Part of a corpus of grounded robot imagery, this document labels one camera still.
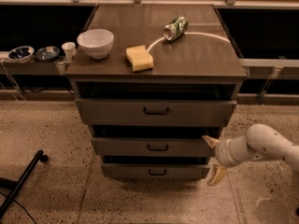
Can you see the white bowl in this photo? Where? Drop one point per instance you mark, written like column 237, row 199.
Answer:
column 96, row 43

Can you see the grey side shelf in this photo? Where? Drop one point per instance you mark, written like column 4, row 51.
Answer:
column 34, row 67

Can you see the grey top drawer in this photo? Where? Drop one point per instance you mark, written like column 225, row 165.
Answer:
column 177, row 113

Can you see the blue patterned bowl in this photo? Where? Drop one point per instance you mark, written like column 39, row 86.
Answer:
column 21, row 54

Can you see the crushed green soda can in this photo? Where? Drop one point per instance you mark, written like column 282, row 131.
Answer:
column 175, row 28

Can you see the grey drawer cabinet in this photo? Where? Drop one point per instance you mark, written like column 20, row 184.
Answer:
column 201, row 65

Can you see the small white cup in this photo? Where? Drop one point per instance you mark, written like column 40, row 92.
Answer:
column 69, row 49

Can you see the black stand leg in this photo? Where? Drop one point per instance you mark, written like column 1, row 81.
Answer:
column 15, row 186

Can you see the dark blue small dish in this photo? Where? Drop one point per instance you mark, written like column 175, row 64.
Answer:
column 47, row 54

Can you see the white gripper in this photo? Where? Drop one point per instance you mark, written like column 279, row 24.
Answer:
column 222, row 153

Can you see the grey bottom drawer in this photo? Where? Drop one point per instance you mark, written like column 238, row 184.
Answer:
column 114, row 170

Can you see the grey drawer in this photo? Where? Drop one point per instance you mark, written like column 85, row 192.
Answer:
column 114, row 170
column 177, row 113
column 152, row 147

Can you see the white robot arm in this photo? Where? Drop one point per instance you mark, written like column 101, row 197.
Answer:
column 259, row 143

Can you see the yellow sponge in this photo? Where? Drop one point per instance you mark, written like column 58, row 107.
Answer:
column 139, row 58

